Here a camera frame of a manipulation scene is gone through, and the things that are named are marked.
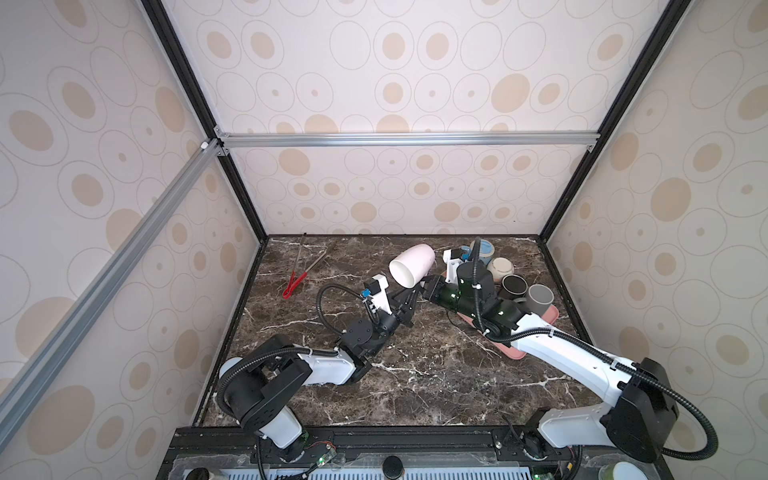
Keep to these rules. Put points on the diagonal aluminium rail left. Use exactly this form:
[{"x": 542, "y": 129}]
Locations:
[{"x": 49, "y": 359}]

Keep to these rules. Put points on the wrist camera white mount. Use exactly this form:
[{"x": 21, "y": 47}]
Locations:
[
  {"x": 375, "y": 294},
  {"x": 453, "y": 258}
]

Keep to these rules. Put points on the blue butterfly mug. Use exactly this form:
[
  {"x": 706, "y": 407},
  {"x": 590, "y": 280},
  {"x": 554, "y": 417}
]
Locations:
[{"x": 486, "y": 251}]

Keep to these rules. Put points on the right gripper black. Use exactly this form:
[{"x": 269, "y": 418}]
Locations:
[{"x": 433, "y": 289}]

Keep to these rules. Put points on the dark grey mug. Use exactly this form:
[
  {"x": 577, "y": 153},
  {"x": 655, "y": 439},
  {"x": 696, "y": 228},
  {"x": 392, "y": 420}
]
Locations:
[{"x": 538, "y": 299}]

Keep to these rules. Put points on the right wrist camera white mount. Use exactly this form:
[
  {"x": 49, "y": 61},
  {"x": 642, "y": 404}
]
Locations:
[{"x": 453, "y": 258}]

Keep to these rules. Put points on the horizontal aluminium rail back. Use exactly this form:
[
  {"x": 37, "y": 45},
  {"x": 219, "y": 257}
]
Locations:
[{"x": 228, "y": 140}]

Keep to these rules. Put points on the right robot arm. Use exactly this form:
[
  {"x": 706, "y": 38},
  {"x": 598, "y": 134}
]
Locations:
[{"x": 638, "y": 408}]

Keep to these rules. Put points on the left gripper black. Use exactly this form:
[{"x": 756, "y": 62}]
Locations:
[{"x": 407, "y": 312}]

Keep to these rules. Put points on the black mug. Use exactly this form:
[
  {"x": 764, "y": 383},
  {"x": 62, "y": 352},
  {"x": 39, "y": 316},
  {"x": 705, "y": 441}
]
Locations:
[{"x": 513, "y": 287}]

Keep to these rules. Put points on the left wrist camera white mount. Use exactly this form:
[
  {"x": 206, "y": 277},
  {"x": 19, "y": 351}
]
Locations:
[{"x": 375, "y": 294}]

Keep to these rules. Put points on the cream and salmon mug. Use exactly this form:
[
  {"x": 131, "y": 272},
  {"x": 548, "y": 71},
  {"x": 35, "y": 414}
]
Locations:
[{"x": 500, "y": 268}]

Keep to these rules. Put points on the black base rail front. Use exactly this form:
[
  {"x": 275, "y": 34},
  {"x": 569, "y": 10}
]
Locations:
[{"x": 389, "y": 452}]

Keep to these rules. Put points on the pale pink mug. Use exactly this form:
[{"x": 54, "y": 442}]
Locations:
[{"x": 412, "y": 265}]

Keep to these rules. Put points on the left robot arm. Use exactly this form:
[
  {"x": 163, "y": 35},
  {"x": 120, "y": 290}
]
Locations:
[{"x": 255, "y": 389}]

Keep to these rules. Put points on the red handled tongs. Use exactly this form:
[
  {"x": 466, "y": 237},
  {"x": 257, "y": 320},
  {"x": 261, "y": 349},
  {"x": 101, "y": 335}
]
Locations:
[{"x": 298, "y": 276}]

